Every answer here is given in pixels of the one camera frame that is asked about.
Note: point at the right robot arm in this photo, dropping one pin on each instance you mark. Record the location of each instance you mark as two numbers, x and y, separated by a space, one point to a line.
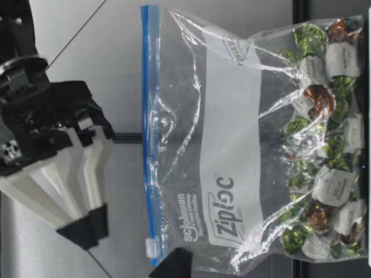
17 32

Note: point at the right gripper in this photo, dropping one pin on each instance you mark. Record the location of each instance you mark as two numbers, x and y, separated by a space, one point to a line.
55 107

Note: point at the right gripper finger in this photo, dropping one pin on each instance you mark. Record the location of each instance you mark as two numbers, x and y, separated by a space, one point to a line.
43 199

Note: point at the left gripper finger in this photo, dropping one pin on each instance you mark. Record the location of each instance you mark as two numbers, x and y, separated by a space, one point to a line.
174 263

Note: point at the clear zip bag with candies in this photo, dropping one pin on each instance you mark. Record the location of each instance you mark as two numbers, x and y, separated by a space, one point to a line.
232 121

